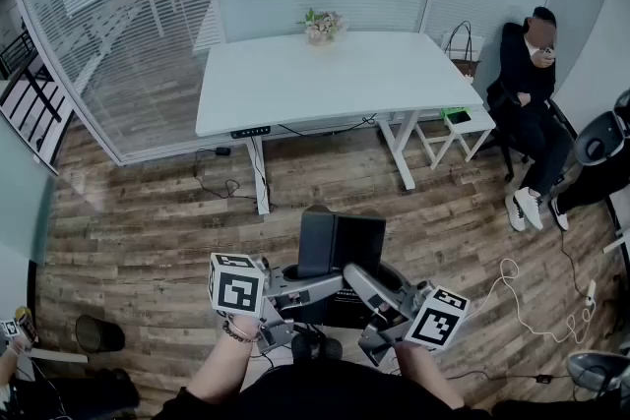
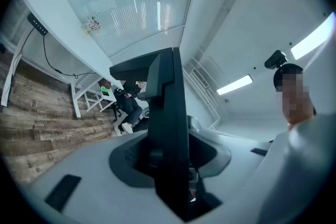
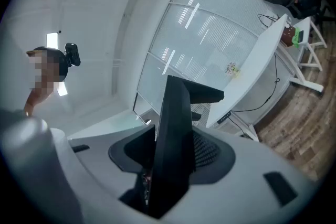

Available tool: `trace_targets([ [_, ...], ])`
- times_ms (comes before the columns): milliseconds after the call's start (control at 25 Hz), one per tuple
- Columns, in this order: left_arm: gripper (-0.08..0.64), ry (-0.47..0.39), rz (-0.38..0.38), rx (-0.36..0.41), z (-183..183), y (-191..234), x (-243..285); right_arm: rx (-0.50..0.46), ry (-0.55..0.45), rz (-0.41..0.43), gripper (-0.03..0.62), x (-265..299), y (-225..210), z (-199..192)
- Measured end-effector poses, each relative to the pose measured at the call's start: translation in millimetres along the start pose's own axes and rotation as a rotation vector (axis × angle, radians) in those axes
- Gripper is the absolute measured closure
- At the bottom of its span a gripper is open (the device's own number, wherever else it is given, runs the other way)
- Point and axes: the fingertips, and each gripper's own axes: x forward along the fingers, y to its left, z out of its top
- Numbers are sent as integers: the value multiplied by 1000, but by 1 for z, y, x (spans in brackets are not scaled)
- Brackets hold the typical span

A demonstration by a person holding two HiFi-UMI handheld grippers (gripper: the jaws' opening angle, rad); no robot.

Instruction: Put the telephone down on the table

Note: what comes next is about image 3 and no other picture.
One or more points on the black table control panel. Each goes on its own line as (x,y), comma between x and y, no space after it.
(224,118)

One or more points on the black box device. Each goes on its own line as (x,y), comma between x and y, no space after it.
(172,139)

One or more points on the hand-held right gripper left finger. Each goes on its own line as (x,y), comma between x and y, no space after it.
(140,150)

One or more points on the green cloth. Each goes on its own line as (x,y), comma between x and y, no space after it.
(296,38)

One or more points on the black head-worn camera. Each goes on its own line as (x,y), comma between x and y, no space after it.
(73,55)

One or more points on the brown handbag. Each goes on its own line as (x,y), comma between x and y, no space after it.
(287,36)

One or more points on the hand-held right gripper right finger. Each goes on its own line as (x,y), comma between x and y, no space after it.
(206,150)

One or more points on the pink flower pot plant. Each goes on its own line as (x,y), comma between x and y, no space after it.
(232,69)

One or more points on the person's head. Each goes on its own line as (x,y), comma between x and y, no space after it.
(44,73)

